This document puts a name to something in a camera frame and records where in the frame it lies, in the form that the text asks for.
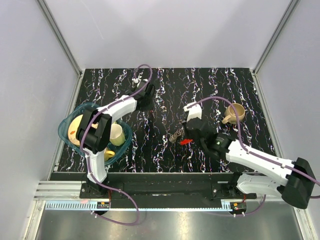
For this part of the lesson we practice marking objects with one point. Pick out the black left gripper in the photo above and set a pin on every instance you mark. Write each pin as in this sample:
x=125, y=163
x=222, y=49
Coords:
x=150, y=102

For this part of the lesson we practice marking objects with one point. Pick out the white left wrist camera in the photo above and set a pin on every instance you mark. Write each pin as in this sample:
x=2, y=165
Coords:
x=136, y=81

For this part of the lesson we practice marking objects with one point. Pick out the yellow mug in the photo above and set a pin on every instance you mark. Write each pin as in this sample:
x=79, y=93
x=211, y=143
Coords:
x=108, y=154

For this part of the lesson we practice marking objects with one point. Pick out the cream floral plate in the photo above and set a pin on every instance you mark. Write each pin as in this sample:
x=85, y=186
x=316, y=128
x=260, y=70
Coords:
x=72, y=130

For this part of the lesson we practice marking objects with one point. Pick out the pale green cup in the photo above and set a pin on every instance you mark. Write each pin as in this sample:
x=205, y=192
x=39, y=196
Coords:
x=117, y=136

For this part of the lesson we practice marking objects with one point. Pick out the beige ceramic mug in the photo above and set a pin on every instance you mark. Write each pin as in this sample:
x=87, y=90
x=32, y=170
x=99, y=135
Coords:
x=232, y=112

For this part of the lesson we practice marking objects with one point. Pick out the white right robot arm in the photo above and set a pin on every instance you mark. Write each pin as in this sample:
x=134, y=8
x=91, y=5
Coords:
x=292, y=180

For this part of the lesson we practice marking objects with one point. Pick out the teal plastic bin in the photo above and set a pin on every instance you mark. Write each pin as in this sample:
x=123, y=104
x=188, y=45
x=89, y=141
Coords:
x=119, y=150

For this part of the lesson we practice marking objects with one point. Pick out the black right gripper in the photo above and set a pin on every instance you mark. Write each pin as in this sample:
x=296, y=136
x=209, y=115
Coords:
x=187, y=134

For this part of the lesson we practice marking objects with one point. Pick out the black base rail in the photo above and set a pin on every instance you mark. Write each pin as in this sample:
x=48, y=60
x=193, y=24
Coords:
x=166, y=190

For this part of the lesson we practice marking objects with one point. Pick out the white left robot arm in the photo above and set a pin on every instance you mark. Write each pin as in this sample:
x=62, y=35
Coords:
x=94, y=130

